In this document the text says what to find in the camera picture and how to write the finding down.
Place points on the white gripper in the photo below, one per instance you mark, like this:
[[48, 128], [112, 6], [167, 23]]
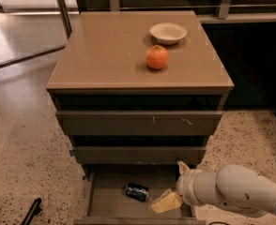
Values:
[[185, 186]]

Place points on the blue pepsi can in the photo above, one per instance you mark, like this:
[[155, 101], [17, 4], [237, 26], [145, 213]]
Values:
[[137, 192]]

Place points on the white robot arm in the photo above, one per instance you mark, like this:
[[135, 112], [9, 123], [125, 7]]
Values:
[[232, 188]]

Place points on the bottom open grey drawer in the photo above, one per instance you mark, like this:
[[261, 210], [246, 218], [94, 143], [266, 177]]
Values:
[[107, 203]]

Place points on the middle grey drawer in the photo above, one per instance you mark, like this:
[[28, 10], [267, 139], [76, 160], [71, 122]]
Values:
[[138, 155]]

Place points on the grey drawer cabinet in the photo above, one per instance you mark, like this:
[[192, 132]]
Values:
[[103, 68]]

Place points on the top grey drawer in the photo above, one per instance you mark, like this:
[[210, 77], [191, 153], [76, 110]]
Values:
[[158, 123]]

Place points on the blue tape piece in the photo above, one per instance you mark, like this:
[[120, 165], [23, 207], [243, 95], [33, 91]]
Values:
[[71, 153]]

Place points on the orange fruit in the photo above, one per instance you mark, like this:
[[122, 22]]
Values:
[[156, 57]]

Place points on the black object on floor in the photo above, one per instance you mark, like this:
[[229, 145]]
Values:
[[33, 211]]

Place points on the white paper bowl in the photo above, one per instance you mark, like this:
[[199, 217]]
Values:
[[168, 33]]

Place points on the dark metal pole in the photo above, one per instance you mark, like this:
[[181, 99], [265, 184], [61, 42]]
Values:
[[64, 16]]

